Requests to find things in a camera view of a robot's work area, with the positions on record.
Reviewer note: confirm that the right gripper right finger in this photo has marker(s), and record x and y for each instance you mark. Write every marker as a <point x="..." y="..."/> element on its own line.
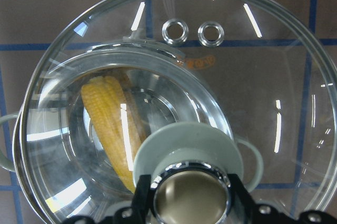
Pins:
<point x="248" y="211"/>

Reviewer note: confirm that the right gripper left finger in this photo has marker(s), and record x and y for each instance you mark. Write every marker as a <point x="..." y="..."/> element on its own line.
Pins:
<point x="138" y="210"/>

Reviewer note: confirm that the yellow corn cob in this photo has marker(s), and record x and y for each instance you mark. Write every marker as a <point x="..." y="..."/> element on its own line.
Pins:
<point x="116" y="122"/>

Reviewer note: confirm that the glass pot lid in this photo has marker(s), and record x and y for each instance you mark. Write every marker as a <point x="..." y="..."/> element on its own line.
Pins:
<point x="278" y="85"/>

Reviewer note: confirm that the pale green electric pot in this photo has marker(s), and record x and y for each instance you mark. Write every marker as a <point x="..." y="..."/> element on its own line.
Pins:
<point x="189" y="148"/>

